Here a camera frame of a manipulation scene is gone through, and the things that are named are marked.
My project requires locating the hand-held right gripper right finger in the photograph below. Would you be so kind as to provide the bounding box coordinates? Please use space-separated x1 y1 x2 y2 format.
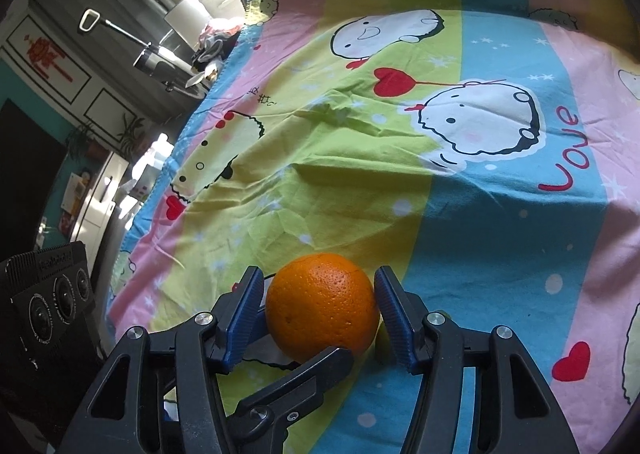
374 265 581 454

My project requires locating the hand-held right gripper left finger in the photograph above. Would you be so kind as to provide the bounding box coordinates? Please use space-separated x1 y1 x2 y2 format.
57 265 265 454

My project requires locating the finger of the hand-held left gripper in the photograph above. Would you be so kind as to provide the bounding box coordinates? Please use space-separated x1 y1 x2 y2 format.
234 345 355 454

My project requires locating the orange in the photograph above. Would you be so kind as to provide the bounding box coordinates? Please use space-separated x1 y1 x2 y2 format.
265 252 381 364

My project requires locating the small paper poster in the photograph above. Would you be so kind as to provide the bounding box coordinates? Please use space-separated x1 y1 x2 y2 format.
60 171 93 235

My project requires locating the white cabinet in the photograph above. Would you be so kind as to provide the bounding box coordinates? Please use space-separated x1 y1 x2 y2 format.
70 149 131 245

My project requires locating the black screen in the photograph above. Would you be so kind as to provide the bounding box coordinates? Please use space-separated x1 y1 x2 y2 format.
0 99 68 255

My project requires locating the cartoon printed blanket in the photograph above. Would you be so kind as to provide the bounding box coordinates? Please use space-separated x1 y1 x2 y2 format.
102 0 640 454

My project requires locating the potted plant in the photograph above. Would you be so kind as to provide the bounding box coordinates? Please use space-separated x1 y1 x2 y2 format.
117 116 148 155
65 121 98 160

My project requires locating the dark clothes pile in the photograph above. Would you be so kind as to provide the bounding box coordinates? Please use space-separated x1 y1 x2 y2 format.
192 18 241 80

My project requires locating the stick vacuum cleaner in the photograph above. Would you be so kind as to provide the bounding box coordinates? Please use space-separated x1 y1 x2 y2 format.
77 8 211 95

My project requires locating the white board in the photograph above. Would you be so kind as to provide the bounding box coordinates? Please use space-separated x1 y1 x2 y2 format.
164 0 213 42

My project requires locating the framed pale wall picture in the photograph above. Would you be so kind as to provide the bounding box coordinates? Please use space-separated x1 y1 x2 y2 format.
82 86 138 135

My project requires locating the framed red wall art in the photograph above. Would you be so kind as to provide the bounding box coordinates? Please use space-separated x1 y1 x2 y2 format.
2 14 93 105

